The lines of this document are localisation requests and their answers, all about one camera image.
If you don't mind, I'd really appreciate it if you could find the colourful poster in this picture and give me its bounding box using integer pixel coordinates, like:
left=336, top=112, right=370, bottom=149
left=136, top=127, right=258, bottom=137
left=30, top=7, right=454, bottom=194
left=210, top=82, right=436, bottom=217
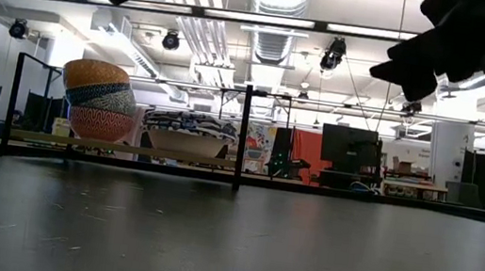
left=243, top=122, right=279, bottom=165

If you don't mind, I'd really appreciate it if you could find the wooden shelf board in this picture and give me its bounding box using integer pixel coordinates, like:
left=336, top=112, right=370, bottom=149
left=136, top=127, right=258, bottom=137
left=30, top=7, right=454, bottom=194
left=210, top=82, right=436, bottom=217
left=8, top=128, right=238, bottom=170

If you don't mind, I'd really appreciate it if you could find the black shelf frame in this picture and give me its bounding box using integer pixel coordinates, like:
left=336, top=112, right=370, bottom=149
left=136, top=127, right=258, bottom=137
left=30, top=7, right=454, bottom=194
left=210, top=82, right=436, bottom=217
left=0, top=49, right=256, bottom=192

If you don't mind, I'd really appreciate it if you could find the wooden desk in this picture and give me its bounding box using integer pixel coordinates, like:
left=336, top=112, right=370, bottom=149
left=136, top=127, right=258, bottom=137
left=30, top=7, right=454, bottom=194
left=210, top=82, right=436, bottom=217
left=380, top=177, right=450, bottom=204

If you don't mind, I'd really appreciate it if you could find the black ceiling spotlight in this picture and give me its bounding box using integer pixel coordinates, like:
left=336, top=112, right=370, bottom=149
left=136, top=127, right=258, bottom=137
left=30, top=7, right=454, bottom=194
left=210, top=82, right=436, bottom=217
left=399, top=98, right=424, bottom=117
left=160, top=29, right=182, bottom=53
left=318, top=35, right=349, bottom=73
left=8, top=17, right=31, bottom=40

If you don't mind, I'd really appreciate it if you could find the grey-green patterned bowl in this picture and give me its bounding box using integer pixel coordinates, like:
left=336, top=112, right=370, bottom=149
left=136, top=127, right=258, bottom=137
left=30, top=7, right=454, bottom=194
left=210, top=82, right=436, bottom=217
left=67, top=81, right=139, bottom=118

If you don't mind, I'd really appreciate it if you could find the orange bowl with blue interior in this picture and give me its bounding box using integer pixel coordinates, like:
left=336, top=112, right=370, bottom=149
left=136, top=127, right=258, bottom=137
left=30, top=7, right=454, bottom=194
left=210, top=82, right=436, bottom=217
left=60, top=55, right=134, bottom=100

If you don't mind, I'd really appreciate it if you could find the red-orange wave-patterned bowl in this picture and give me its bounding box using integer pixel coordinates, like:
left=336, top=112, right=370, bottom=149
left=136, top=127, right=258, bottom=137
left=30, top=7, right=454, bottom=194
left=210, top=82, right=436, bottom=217
left=65, top=104, right=137, bottom=147

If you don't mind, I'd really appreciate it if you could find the grey chair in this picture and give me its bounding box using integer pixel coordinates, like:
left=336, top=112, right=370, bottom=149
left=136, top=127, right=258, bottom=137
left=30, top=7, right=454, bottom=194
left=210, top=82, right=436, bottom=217
left=443, top=180, right=473, bottom=207

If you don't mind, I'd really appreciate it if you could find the black computer tower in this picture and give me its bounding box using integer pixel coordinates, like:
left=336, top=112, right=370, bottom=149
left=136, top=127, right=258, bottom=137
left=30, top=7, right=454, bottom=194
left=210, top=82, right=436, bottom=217
left=267, top=126, right=297, bottom=180

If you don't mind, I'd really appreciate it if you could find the silver ceiling duct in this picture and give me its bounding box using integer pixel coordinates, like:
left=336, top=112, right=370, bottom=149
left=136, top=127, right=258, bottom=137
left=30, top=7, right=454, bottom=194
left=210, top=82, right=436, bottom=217
left=237, top=0, right=314, bottom=72

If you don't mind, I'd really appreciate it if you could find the white round column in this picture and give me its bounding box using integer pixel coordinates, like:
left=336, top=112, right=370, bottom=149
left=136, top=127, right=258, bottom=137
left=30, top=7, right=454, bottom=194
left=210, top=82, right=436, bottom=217
left=425, top=118, right=478, bottom=187

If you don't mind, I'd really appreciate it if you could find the large black monitor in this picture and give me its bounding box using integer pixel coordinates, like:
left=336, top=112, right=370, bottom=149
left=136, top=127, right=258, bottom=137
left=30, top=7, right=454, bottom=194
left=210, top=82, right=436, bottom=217
left=317, top=122, right=383, bottom=177

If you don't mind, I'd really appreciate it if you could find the orange partition panel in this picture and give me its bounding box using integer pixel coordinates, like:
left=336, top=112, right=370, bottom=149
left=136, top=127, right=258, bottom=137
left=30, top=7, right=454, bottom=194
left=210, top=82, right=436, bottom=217
left=286, top=129, right=337, bottom=187

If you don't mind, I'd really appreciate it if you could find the black table frame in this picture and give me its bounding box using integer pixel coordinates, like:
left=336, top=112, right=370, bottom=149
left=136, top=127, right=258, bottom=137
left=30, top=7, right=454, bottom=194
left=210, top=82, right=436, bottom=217
left=0, top=140, right=485, bottom=227

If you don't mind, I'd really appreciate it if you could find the brown cardboard box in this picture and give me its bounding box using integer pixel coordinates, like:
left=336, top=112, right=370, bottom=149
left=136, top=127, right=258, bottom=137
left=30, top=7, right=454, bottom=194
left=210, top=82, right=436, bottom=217
left=390, top=154, right=417, bottom=176

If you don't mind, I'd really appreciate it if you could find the yellow box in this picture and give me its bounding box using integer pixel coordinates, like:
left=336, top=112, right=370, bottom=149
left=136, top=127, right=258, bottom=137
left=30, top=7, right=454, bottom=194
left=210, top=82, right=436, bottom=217
left=51, top=117, right=73, bottom=139

